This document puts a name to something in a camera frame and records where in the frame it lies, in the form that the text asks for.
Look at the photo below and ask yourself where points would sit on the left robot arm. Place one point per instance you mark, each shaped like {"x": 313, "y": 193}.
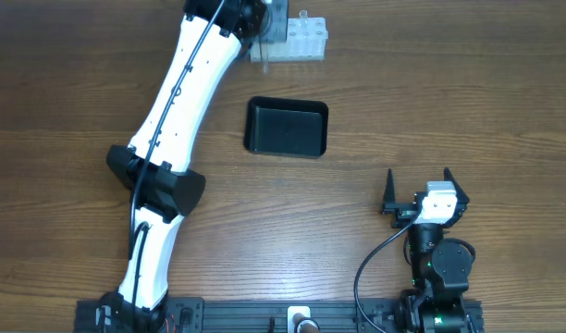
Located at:
{"x": 195, "y": 92}

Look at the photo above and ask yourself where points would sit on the white test tube rack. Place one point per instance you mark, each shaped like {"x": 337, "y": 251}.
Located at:
{"x": 306, "y": 46}

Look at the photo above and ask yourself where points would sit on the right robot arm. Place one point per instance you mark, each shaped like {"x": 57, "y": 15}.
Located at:
{"x": 449, "y": 268}

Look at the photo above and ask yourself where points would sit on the mounting rail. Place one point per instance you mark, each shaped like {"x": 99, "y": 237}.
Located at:
{"x": 246, "y": 316}

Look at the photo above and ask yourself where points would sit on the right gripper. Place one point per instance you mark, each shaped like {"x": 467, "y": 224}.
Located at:
{"x": 405, "y": 216}

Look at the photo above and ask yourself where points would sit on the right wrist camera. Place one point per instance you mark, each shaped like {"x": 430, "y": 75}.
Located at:
{"x": 440, "y": 203}

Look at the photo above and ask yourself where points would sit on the black tray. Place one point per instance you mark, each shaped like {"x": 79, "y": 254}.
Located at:
{"x": 287, "y": 134}

